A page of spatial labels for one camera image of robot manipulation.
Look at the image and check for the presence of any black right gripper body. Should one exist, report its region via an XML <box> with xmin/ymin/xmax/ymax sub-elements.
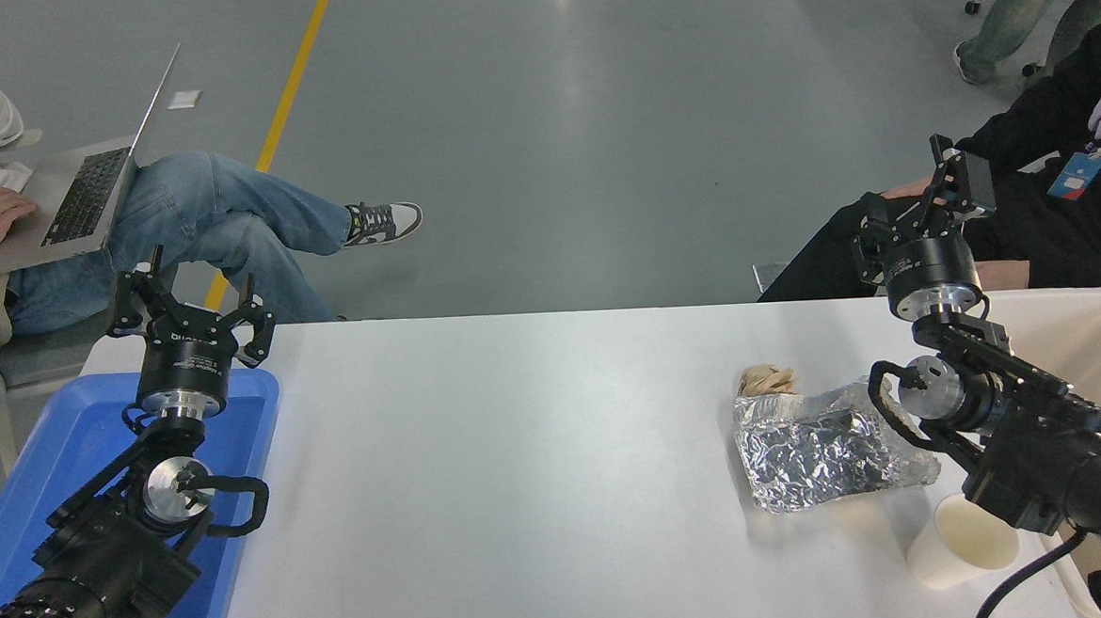
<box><xmin>882</xmin><ymin>229</ymin><xmax>982</xmax><ymax>300</ymax></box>

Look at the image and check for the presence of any grey chair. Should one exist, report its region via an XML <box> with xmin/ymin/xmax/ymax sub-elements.
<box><xmin>0</xmin><ymin>312</ymin><xmax>145</xmax><ymax>475</ymax></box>

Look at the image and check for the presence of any person with laptop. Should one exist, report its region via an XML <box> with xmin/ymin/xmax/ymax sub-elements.
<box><xmin>0</xmin><ymin>20</ymin><xmax>429</xmax><ymax>343</ymax></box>

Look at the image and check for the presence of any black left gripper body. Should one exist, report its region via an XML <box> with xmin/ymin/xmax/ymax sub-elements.
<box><xmin>132</xmin><ymin>301</ymin><xmax>254</xmax><ymax>404</ymax></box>

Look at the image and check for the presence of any crumpled silver foil tray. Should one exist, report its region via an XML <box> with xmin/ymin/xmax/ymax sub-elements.
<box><xmin>729</xmin><ymin>371</ymin><xmax>944</xmax><ymax>516</ymax></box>

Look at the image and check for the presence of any blue name badge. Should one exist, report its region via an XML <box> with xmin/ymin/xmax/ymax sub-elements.
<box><xmin>1045</xmin><ymin>151</ymin><xmax>1101</xmax><ymax>202</ymax></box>

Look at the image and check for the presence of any white paper cup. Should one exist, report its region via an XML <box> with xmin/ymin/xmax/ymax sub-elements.
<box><xmin>902</xmin><ymin>490</ymin><xmax>1023</xmax><ymax>593</ymax></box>

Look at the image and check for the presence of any large pale bin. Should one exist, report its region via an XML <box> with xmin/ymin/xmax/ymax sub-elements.
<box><xmin>979</xmin><ymin>286</ymin><xmax>1101</xmax><ymax>618</ymax></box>

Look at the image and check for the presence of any blue plastic tray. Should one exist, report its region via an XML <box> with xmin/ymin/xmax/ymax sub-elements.
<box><xmin>0</xmin><ymin>364</ymin><xmax>293</xmax><ymax>618</ymax></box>

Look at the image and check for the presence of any crumpled tan paper ball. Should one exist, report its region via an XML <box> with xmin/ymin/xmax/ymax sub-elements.
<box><xmin>735</xmin><ymin>362</ymin><xmax>799</xmax><ymax>400</ymax></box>

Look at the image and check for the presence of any silver laptop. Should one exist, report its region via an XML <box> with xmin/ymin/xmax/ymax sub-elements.
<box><xmin>0</xmin><ymin>43</ymin><xmax>193</xmax><ymax>277</ymax></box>

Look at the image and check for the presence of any seated person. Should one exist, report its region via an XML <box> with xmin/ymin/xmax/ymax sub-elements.
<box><xmin>743</xmin><ymin>7</ymin><xmax>1101</xmax><ymax>327</ymax></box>

